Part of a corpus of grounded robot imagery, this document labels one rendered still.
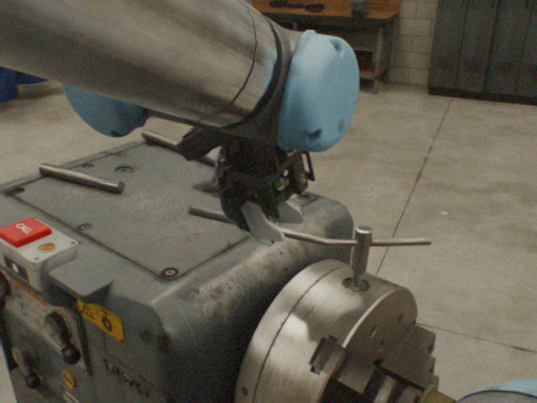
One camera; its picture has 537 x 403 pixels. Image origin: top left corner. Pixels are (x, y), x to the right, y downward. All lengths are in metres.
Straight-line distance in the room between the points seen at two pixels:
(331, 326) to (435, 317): 2.13
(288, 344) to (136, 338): 0.20
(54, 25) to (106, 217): 0.74
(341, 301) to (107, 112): 0.44
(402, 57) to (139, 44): 7.11
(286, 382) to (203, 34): 0.54
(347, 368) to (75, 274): 0.39
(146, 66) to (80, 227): 0.69
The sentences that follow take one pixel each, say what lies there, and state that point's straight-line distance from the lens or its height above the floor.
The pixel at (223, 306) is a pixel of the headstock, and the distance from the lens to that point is 0.75.
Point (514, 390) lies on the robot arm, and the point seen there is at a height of 1.42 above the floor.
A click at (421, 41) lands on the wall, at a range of 7.26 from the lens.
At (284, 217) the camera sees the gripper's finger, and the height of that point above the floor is 1.36.
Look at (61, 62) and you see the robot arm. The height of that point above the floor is 1.63.
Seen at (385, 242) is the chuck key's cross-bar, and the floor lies 1.30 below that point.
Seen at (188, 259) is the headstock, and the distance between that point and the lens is 0.79.
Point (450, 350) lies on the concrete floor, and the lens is 2.66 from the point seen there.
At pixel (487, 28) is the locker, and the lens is 6.57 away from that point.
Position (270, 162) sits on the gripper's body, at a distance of 0.55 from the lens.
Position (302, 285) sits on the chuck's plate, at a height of 1.23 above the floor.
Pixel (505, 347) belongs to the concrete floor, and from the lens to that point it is 2.77.
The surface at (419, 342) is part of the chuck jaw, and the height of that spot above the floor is 1.12.
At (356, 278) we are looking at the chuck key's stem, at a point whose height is 1.25.
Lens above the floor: 1.67
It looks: 27 degrees down
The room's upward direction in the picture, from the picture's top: straight up
